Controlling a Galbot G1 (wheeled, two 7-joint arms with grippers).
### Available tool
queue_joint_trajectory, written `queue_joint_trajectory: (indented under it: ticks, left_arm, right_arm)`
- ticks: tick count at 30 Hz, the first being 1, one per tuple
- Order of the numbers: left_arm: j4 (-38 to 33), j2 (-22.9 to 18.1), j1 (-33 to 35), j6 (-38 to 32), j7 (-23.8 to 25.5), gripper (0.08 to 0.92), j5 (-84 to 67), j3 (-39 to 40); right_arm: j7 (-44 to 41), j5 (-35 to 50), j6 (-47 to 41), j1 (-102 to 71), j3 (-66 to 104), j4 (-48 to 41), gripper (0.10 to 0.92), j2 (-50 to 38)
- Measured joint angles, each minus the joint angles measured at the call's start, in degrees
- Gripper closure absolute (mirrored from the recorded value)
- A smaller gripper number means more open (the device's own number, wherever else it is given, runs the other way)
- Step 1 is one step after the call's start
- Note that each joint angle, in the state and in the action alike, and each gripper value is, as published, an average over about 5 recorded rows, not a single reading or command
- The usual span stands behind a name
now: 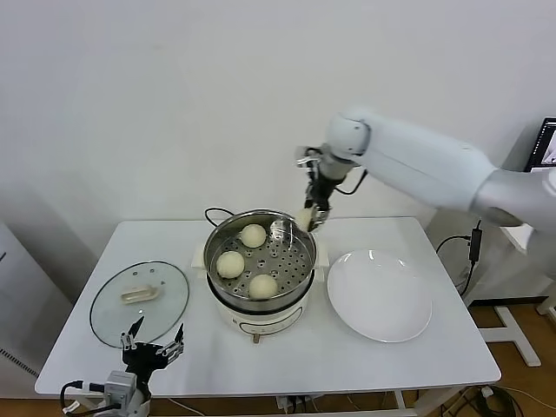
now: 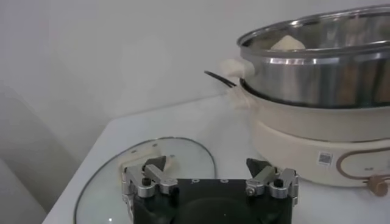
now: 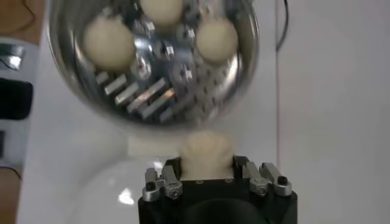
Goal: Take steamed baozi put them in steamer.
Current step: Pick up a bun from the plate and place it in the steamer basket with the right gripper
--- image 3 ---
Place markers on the perforated steel steamer basket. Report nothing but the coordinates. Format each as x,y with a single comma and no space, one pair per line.
167,91

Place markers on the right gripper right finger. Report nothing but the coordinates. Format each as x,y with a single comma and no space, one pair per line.
259,179

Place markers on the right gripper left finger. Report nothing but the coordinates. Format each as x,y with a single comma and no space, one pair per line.
170,182

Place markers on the round white plate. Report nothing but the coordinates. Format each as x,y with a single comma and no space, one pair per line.
100,198

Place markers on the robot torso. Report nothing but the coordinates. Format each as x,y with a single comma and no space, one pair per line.
15,97

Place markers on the white steamed baozi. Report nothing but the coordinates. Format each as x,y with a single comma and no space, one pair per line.
207,158
216,39
161,10
108,42

